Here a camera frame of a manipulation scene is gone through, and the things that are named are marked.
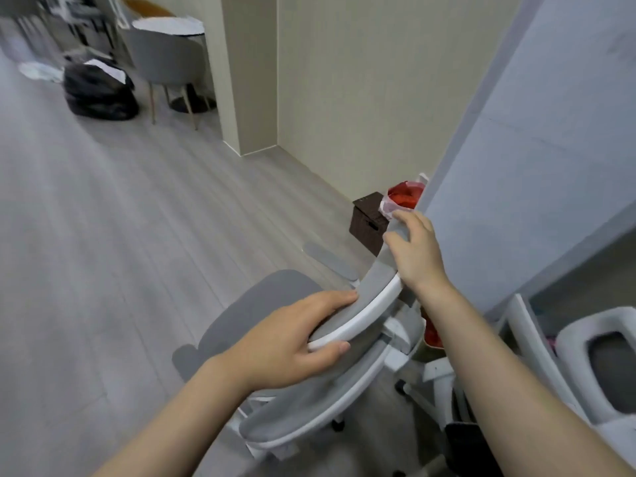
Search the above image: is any black object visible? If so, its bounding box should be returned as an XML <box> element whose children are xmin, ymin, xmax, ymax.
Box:
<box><xmin>444</xmin><ymin>421</ymin><xmax>505</xmax><ymax>477</ymax></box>

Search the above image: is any grey upholstered chair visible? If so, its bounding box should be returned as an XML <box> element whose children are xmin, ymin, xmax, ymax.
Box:
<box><xmin>121</xmin><ymin>26</ymin><xmax>207</xmax><ymax>131</ymax></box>

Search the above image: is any brown woven storage box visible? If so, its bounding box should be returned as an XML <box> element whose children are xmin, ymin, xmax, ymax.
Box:
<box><xmin>349</xmin><ymin>192</ymin><xmax>391</xmax><ymax>254</ymax></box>

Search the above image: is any person's left hand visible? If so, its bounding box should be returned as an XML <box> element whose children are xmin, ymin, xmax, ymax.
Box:
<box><xmin>211</xmin><ymin>290</ymin><xmax>359</xmax><ymax>394</ymax></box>

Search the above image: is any red plastic bag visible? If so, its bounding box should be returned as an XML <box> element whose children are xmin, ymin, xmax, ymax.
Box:
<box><xmin>379</xmin><ymin>174</ymin><xmax>448</xmax><ymax>349</ymax></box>

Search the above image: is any white frame office chair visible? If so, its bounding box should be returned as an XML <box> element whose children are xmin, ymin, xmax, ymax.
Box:
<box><xmin>396</xmin><ymin>293</ymin><xmax>636</xmax><ymax>477</ymax></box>

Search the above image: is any person's right hand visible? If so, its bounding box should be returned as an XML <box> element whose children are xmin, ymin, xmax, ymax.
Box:
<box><xmin>383</xmin><ymin>210</ymin><xmax>445</xmax><ymax>292</ymax></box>

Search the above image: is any black garbage bag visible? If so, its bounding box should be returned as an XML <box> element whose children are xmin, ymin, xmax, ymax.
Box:
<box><xmin>63</xmin><ymin>63</ymin><xmax>140</xmax><ymax>120</ymax></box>

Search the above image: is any white plastic bag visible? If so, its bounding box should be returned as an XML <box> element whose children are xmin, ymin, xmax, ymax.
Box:
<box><xmin>19</xmin><ymin>61</ymin><xmax>66</xmax><ymax>83</ymax></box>

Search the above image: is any person's right forearm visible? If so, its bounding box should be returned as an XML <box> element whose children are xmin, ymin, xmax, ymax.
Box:
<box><xmin>407</xmin><ymin>272</ymin><xmax>636</xmax><ymax>477</ymax></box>

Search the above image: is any grey white office chair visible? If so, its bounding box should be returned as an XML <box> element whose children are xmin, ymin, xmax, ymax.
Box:
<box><xmin>173</xmin><ymin>213</ymin><xmax>424</xmax><ymax>465</ymax></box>

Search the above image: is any round white top table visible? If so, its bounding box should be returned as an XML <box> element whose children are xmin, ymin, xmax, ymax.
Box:
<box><xmin>131</xmin><ymin>17</ymin><xmax>218</xmax><ymax>115</ymax></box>

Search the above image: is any dark frame chair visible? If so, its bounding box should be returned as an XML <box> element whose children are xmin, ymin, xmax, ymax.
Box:
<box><xmin>39</xmin><ymin>0</ymin><xmax>119</xmax><ymax>47</ymax></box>

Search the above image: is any orange chair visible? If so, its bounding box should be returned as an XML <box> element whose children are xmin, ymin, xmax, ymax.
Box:
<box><xmin>121</xmin><ymin>0</ymin><xmax>176</xmax><ymax>19</ymax></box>

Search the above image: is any white paper sheet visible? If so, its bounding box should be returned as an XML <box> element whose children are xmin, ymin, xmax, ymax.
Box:
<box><xmin>83</xmin><ymin>58</ymin><xmax>128</xmax><ymax>85</ymax></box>

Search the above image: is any person's left forearm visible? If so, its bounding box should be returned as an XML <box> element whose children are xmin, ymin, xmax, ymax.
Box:
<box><xmin>92</xmin><ymin>360</ymin><xmax>250</xmax><ymax>477</ymax></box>

